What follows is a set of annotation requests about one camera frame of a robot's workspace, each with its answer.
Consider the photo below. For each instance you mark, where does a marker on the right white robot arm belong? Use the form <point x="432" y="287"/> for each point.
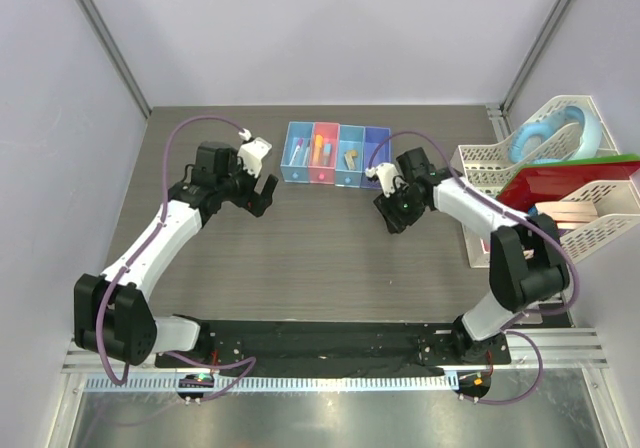
<point x="526" y="264"/>

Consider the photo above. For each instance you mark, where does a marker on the slotted cable duct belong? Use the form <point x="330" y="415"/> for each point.
<point x="187" y="382"/>

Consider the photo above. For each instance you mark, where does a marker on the light blue headphones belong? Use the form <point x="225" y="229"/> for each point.
<point x="532" y="135"/>

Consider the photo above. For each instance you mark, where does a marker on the red folder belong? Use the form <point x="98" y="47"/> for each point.
<point x="552" y="182"/>

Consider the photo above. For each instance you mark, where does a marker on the pink drawer bin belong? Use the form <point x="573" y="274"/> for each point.
<point x="321" y="174"/>

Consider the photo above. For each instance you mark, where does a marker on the white pink-capped marker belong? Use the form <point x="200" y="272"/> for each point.
<point x="298" y="147"/>

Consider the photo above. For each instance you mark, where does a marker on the aluminium rail frame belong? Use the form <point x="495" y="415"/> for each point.
<point x="402" y="350"/>

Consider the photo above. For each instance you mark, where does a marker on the green folder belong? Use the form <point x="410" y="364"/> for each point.
<point x="621" y="160"/>

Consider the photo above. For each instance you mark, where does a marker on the purple drawer bin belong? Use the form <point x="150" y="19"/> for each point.
<point x="374" y="148"/>

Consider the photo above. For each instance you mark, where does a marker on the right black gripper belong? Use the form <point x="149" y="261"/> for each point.
<point x="397" y="221"/>

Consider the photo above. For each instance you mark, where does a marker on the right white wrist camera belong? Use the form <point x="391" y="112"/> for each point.
<point x="385" y="173"/>

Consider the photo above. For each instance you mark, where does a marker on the light blue drawer bin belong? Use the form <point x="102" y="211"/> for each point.
<point x="296" y="173"/>

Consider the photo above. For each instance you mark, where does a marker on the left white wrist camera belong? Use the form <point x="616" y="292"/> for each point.
<point x="253" y="152"/>

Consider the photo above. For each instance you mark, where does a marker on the white brown-capped marker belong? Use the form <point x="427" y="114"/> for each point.
<point x="306" y="156"/>

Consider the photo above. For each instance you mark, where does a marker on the white mesh file rack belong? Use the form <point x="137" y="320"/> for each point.
<point x="487" y="167"/>

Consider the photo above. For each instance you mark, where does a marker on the yellow highlighter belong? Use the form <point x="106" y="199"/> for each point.
<point x="317" y="150"/>

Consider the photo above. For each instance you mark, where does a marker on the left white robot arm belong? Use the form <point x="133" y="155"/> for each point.
<point x="111" y="310"/>

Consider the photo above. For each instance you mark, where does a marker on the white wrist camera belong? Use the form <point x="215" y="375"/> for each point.
<point x="253" y="152"/>
<point x="385" y="173"/>

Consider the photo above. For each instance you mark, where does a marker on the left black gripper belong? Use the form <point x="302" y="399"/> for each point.
<point x="252" y="201"/>

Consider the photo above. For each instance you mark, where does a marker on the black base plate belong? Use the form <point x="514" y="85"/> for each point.
<point x="133" y="345"/>

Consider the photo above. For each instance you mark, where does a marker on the beige eraser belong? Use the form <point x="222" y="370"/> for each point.
<point x="355" y="158"/>

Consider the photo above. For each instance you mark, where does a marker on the blue-capped clear tube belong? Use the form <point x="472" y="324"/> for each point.
<point x="327" y="154"/>

